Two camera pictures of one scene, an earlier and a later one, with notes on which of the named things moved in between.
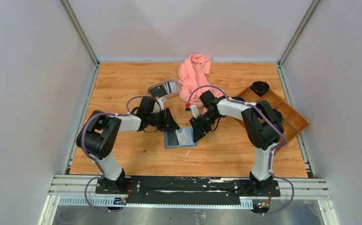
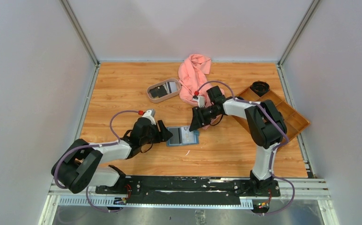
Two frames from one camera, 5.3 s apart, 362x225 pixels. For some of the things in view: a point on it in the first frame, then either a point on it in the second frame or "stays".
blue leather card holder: x=184 y=137 stays
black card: x=159 y=91 stays
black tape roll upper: x=260 y=87 stays
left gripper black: x=168 y=123 → x=166 y=133
